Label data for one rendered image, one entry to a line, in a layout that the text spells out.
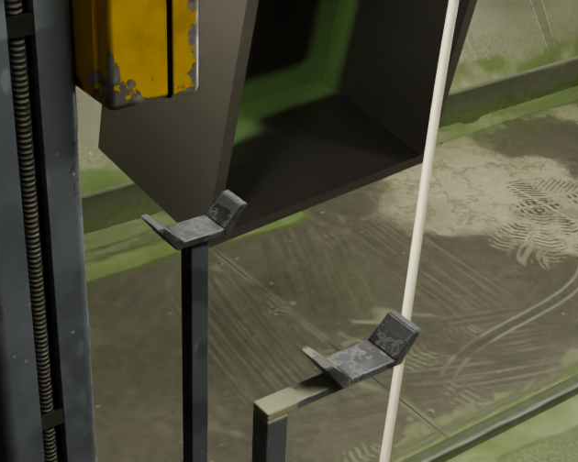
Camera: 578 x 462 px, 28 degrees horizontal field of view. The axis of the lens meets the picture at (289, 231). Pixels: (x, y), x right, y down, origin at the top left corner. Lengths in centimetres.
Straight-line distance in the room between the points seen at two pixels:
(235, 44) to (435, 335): 103
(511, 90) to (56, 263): 317
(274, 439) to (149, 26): 27
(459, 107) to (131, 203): 115
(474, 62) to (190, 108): 179
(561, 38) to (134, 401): 211
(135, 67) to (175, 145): 147
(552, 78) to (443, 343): 150
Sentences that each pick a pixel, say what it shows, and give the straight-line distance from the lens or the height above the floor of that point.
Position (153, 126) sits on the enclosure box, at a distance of 211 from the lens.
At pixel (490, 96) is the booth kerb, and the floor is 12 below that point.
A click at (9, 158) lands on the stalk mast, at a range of 62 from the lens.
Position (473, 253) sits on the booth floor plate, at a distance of 297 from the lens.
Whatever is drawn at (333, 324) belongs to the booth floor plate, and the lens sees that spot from 264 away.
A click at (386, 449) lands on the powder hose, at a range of 183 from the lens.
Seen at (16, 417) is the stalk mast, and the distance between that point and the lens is 70.
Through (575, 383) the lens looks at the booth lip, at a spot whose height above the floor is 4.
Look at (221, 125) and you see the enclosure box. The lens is 194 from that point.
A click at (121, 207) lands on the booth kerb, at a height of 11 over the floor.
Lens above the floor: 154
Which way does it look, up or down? 30 degrees down
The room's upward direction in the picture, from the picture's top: 3 degrees clockwise
